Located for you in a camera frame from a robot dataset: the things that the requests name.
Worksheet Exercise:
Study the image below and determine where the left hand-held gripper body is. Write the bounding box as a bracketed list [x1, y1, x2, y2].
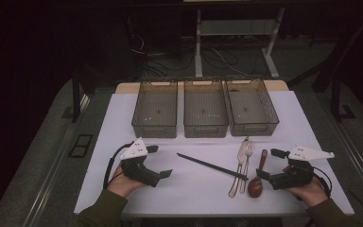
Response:
[119, 137, 163, 188]

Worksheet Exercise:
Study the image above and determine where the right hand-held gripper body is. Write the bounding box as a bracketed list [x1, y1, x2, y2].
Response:
[268, 144, 336, 191]

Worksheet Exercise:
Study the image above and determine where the brown wooden spoon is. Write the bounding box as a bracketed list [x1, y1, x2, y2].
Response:
[247, 148, 268, 199]

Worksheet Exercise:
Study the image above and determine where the silver fork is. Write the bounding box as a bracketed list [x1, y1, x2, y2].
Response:
[238, 141, 255, 195]

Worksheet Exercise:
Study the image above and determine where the smoky clear plastic bin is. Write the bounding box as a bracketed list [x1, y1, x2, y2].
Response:
[131, 79, 179, 139]
[182, 78, 230, 139]
[225, 77, 280, 137]

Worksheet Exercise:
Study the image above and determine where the person's right hand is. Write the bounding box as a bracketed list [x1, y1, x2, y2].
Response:
[285, 176, 329, 208]

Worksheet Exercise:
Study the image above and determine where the person's left hand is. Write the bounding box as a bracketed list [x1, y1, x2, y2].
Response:
[107, 164, 147, 199]

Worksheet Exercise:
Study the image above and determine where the white table cover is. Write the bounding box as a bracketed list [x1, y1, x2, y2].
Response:
[74, 90, 355, 217]

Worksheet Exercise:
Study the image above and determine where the black metal stand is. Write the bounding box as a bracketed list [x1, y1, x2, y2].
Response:
[330, 75, 357, 122]
[60, 70, 83, 124]

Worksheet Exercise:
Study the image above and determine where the dark slanted stand leg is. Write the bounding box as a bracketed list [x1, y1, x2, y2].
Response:
[286, 9, 363, 94]

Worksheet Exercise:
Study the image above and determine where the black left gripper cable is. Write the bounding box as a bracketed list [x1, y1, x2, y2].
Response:
[103, 141, 135, 190]

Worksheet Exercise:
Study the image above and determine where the metal floor rail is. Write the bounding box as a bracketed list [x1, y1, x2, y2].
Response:
[22, 94, 91, 227]
[332, 117, 363, 206]

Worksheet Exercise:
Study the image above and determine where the tangle of floor cables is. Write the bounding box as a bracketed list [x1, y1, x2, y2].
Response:
[127, 15, 256, 79]

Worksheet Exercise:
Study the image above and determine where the white metal desk frame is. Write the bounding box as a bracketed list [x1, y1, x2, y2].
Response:
[194, 8, 286, 79]

